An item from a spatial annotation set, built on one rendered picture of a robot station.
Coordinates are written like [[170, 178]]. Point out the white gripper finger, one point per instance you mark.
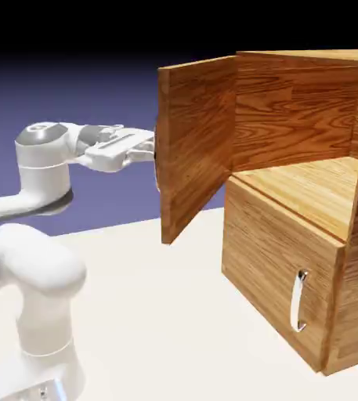
[[139, 156], [145, 144]]

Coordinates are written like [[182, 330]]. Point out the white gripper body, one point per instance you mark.
[[109, 155]]

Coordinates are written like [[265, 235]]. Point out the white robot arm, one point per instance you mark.
[[42, 175]]

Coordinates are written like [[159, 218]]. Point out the light wood cabinet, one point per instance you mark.
[[294, 119]]

